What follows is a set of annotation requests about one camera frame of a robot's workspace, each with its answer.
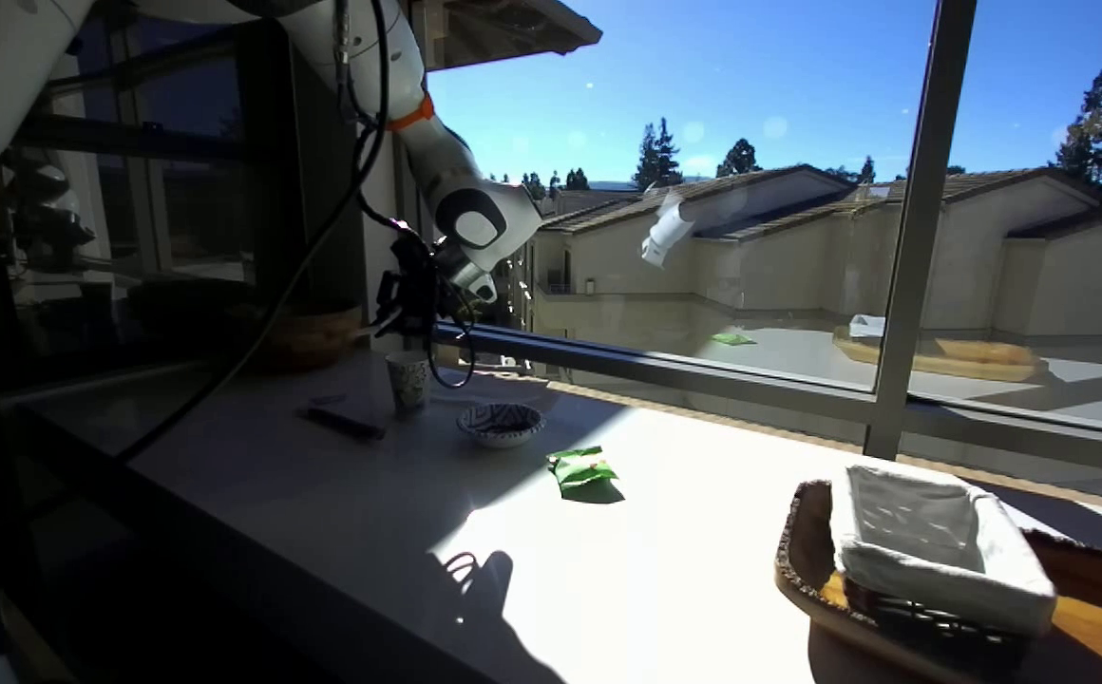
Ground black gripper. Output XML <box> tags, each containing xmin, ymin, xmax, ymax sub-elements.
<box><xmin>379</xmin><ymin>231</ymin><xmax>468</xmax><ymax>359</ymax></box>

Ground dark coffee beans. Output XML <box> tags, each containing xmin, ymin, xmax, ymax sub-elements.
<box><xmin>480</xmin><ymin>405</ymin><xmax>541</xmax><ymax>439</ymax></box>

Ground white paper coffee cup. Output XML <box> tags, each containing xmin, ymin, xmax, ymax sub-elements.
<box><xmin>384</xmin><ymin>351</ymin><xmax>437</xmax><ymax>422</ymax></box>

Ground brown woven bowl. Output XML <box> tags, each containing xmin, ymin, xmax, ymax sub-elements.
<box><xmin>250</xmin><ymin>304</ymin><xmax>378</xmax><ymax>372</ymax></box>

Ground long black bar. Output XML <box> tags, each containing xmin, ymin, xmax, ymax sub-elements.
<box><xmin>303</xmin><ymin>394</ymin><xmax>393</xmax><ymax>445</ymax></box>

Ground blue patterned paper bowl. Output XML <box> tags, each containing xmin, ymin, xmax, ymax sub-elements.
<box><xmin>455</xmin><ymin>399</ymin><xmax>547</xmax><ymax>456</ymax></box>

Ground green snack packet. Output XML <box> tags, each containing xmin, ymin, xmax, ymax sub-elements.
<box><xmin>545</xmin><ymin>443</ymin><xmax>627</xmax><ymax>501</ymax></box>

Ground wicker basket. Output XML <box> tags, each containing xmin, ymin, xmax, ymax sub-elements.
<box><xmin>770</xmin><ymin>474</ymin><xmax>1102</xmax><ymax>684</ymax></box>

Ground white folded cloth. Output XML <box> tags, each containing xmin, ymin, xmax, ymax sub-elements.
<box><xmin>826</xmin><ymin>462</ymin><xmax>1062</xmax><ymax>639</ymax></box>

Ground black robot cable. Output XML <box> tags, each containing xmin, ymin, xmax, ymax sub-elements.
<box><xmin>113</xmin><ymin>0</ymin><xmax>480</xmax><ymax>464</ymax></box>

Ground window frame post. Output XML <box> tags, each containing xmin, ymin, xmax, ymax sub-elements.
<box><xmin>859</xmin><ymin>0</ymin><xmax>979</xmax><ymax>464</ymax></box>

